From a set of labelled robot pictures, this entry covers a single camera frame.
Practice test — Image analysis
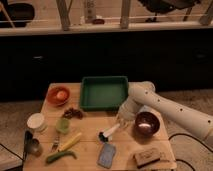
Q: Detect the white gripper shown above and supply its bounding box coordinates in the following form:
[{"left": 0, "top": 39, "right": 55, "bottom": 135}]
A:
[{"left": 117, "top": 98, "right": 142, "bottom": 122}]

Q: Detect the white round container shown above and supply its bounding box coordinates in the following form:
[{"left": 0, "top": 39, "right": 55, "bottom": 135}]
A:
[{"left": 27, "top": 113, "right": 47, "bottom": 132}]

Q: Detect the black metal measuring scoop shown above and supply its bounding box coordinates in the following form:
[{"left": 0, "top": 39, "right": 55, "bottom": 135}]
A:
[{"left": 23, "top": 131, "right": 43, "bottom": 159}]

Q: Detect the wooden table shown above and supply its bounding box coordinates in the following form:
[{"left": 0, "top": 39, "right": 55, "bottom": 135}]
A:
[{"left": 23, "top": 83, "right": 177, "bottom": 171}]

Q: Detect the blue sponge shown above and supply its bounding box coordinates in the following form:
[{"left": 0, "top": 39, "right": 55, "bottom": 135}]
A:
[{"left": 97, "top": 143, "right": 116, "bottom": 169}]

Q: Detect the egg in bowl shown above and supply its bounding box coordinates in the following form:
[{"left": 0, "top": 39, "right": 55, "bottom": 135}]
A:
[{"left": 56, "top": 91, "right": 66, "bottom": 100}]

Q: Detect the black cable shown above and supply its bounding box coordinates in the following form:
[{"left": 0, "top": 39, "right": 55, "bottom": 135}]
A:
[{"left": 168, "top": 132, "right": 213, "bottom": 171}]

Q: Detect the brown dried fruit pile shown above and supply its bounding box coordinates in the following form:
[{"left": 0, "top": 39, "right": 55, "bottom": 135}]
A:
[{"left": 63, "top": 108, "right": 83, "bottom": 119}]

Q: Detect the white handled black brush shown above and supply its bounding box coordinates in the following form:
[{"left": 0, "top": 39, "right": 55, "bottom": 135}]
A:
[{"left": 98, "top": 123, "right": 120, "bottom": 142}]

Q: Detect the orange bowl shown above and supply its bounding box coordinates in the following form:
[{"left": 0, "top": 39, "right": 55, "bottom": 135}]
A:
[{"left": 46, "top": 86, "right": 70, "bottom": 106}]

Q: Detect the green chili pepper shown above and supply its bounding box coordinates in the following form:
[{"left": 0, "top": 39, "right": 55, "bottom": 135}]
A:
[{"left": 45, "top": 151, "right": 77, "bottom": 164}]

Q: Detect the green plastic tray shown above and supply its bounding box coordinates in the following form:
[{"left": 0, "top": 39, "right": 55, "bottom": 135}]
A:
[{"left": 79, "top": 76, "right": 128, "bottom": 111}]

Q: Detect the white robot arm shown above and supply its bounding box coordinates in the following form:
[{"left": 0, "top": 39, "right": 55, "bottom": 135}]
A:
[{"left": 118, "top": 81, "right": 213, "bottom": 146}]

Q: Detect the small green cup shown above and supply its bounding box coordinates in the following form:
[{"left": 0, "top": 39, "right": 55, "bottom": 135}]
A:
[{"left": 55, "top": 118, "right": 69, "bottom": 134}]

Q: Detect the dark purple metal bowl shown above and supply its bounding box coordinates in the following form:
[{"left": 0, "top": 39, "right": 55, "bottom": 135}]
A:
[{"left": 135, "top": 111, "right": 160, "bottom": 136}]

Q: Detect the brown wooden block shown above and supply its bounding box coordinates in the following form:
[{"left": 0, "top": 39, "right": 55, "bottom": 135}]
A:
[{"left": 133, "top": 148, "right": 160, "bottom": 168}]

